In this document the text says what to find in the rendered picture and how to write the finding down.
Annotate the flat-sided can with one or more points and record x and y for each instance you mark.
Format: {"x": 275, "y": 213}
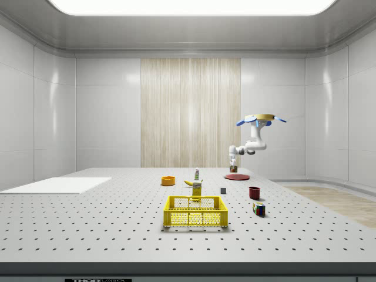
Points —
{"x": 234, "y": 169}

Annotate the puzzle cube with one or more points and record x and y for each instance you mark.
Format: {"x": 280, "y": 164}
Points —
{"x": 258, "y": 209}

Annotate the yellow bowl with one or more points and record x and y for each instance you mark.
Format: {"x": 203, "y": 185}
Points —
{"x": 168, "y": 181}

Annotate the small white bottle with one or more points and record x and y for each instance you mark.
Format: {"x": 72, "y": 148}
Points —
{"x": 196, "y": 174}

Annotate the red mug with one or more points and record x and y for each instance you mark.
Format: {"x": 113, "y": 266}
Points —
{"x": 254, "y": 193}

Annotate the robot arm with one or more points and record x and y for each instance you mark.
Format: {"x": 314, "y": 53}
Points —
{"x": 258, "y": 144}

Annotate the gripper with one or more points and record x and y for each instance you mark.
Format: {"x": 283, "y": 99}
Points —
{"x": 233, "y": 161}

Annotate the yellow basket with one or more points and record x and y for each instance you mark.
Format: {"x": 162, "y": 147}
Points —
{"x": 176, "y": 209}

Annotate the white board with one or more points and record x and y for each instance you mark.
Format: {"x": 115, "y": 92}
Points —
{"x": 53, "y": 185}

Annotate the white and yellow box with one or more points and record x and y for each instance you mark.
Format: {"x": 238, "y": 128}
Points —
{"x": 196, "y": 189}

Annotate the banana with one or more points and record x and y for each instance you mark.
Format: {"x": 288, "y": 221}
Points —
{"x": 188, "y": 183}

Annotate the red plate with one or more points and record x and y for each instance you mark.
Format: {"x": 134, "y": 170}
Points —
{"x": 237, "y": 177}

